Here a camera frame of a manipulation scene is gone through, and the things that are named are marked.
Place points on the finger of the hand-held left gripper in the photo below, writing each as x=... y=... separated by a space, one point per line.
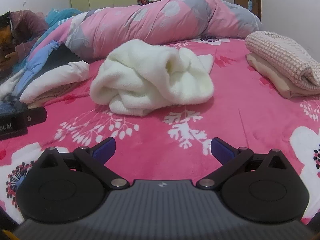
x=35 y=117

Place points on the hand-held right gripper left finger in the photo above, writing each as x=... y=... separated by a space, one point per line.
x=106 y=148

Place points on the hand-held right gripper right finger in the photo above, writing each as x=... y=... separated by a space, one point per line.
x=221 y=148

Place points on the white fluffy sweater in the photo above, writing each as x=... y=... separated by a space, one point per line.
x=140 y=80

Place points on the blue jeans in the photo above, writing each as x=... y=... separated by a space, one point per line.
x=7 y=108

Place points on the beige crumpled garment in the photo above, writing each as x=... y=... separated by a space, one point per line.
x=47 y=96

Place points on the grey white garment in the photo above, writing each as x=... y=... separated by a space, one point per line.
x=12 y=87

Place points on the pale pink white garment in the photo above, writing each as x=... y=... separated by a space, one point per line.
x=57 y=77

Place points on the pink floral bed blanket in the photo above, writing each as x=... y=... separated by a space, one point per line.
x=237 y=100

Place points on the light blue padded jacket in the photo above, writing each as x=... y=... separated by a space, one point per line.
x=37 y=60

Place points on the black garment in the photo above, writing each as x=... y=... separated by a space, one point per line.
x=58 y=55

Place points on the beige folded garment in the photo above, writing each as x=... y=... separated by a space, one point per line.
x=270 y=77

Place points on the teal patterned quilt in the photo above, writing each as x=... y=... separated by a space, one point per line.
x=65 y=15

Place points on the pink checked folded garment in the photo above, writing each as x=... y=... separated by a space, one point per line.
x=282 y=52

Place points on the pink grey floral quilt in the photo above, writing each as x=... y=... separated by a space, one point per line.
x=162 y=17

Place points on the blue face mask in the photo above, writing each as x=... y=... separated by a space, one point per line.
x=250 y=2

